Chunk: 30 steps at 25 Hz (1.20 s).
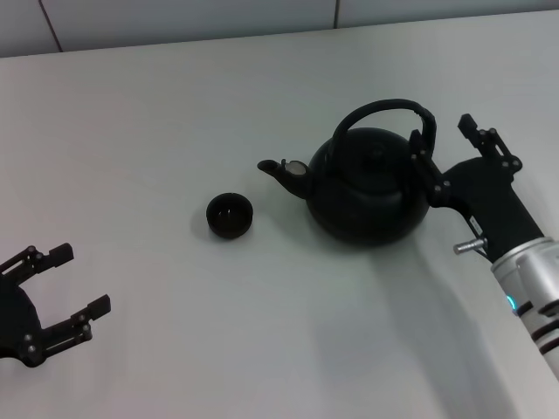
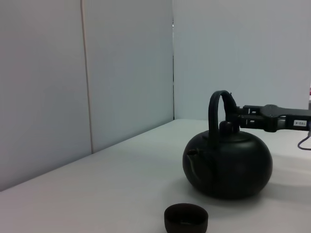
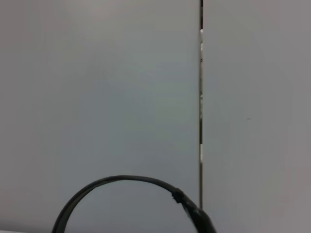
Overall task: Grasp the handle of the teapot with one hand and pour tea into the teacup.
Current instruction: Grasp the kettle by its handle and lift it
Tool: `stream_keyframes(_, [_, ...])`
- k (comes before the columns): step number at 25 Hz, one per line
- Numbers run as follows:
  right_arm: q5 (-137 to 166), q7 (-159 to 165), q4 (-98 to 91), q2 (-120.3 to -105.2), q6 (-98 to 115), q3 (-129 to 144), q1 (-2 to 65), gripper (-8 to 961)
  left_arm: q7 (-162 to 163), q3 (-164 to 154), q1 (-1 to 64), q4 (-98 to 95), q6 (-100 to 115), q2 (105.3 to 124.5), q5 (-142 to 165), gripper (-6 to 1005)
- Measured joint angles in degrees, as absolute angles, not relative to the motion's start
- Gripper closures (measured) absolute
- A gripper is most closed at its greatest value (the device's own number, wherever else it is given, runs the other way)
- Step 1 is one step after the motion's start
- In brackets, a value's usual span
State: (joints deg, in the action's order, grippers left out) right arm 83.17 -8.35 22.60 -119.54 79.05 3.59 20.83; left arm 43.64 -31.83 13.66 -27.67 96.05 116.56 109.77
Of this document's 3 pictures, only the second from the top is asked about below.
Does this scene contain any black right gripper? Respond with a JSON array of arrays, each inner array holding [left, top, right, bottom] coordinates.
[[225, 98, 311, 133]]

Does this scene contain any black round teapot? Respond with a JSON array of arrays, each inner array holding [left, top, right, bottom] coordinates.
[[182, 90, 274, 201]]

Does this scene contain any thin grey cable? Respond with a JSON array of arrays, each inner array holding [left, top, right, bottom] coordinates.
[[297, 132, 311, 150]]

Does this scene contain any dark brown teacup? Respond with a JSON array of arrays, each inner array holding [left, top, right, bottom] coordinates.
[[164, 203, 209, 233]]

